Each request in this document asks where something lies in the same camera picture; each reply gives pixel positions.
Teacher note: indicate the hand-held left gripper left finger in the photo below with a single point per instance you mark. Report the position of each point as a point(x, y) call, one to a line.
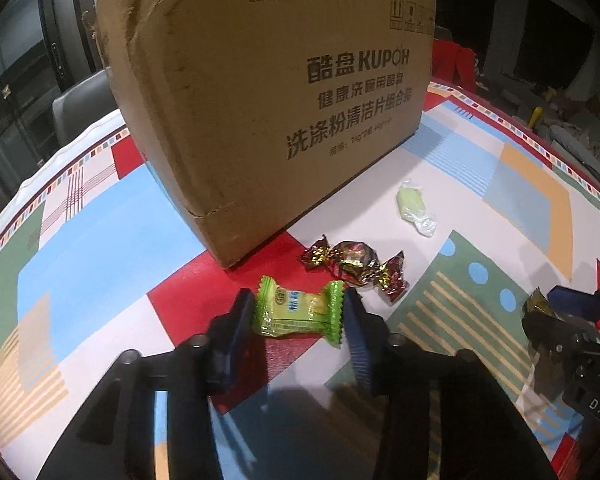
point(230, 342)

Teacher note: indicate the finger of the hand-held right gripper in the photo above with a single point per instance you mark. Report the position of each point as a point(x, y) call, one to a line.
point(555, 335)
point(575, 301)

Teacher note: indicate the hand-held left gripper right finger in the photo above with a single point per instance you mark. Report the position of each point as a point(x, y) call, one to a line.
point(359, 347)

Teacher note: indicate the gold snack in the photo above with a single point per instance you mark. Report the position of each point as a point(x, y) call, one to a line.
point(534, 304)

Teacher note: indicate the green snack packet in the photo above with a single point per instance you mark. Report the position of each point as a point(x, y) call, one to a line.
point(295, 312)

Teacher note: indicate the cardboard box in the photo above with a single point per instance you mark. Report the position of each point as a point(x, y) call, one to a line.
point(260, 110)

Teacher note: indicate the red foil wrapped candy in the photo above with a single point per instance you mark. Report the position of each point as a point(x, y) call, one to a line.
point(352, 262)

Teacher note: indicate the pale green wrapped candy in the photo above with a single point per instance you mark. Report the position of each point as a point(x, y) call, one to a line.
point(412, 205)

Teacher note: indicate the colourful patterned tablecloth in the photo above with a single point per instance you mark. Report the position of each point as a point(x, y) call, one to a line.
point(80, 260)

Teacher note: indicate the red cloth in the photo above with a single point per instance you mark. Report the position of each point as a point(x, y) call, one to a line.
point(455, 62)

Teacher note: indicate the dark glass sliding door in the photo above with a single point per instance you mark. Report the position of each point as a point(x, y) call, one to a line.
point(30, 35)

